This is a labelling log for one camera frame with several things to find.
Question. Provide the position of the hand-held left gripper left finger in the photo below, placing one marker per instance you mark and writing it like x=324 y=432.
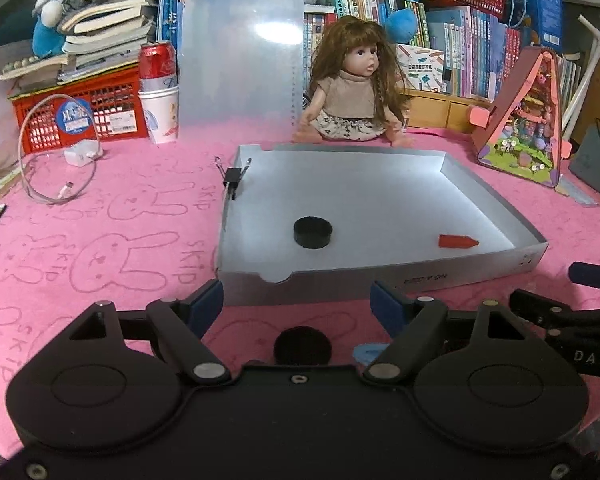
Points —
x=207 y=306

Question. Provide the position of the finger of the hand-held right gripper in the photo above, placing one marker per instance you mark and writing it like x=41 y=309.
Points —
x=540 y=307
x=590 y=275

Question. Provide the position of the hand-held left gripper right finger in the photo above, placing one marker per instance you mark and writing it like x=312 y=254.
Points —
x=384 y=301

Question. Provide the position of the black round lid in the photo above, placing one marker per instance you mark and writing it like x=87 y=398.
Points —
x=302 y=346
x=312 y=234

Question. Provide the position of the silver cardboard box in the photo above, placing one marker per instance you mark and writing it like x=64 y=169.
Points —
x=355 y=195

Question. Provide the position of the clear plastic ruler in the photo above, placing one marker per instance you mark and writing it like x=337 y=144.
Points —
x=575 y=191

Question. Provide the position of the small red cap piece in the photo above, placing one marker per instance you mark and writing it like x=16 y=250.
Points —
x=457 y=241

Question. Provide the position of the grey felt pouch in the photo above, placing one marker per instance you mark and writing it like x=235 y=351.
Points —
x=597 y=165

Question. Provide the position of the pink bunny print blanket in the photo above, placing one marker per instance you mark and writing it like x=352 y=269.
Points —
x=130 y=220

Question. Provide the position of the black binder clip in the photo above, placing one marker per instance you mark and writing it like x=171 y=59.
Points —
x=232 y=176

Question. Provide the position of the pink triangular toy house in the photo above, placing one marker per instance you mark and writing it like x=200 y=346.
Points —
x=525 y=125

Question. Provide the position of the white paper cup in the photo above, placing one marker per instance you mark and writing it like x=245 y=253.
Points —
x=160 y=115

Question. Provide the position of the white power adapter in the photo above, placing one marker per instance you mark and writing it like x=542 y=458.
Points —
x=82 y=153

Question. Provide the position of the wooden drawer unit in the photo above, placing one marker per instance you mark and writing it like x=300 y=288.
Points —
x=440 y=110

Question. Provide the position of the white plastic pipe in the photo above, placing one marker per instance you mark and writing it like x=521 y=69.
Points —
x=587 y=75

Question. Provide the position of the brown-haired baby doll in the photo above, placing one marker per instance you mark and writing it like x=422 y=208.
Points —
x=347 y=95

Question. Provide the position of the red plastic basket with sticker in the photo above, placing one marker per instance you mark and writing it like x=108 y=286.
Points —
x=110 y=97

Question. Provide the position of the white label printer box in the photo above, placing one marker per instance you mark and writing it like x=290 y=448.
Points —
x=425 y=70

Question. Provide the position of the translucent plastic clipboard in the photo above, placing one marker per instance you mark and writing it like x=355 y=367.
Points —
x=240 y=60

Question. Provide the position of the red soda can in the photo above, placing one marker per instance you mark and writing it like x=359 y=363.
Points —
x=156 y=62

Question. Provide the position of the row of colourful books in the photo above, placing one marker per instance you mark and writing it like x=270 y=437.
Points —
x=480 y=50

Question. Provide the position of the blue gift bag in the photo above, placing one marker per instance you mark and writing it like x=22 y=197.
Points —
x=540 y=10

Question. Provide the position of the blue white penguin plush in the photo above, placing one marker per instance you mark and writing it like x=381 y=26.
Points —
x=400 y=25

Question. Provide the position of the blue thin books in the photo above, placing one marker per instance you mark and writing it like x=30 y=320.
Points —
x=170 y=15

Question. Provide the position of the stack of worn books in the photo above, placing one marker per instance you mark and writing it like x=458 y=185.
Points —
x=110 y=22

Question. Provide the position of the small blue plush toy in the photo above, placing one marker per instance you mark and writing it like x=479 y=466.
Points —
x=47 y=35

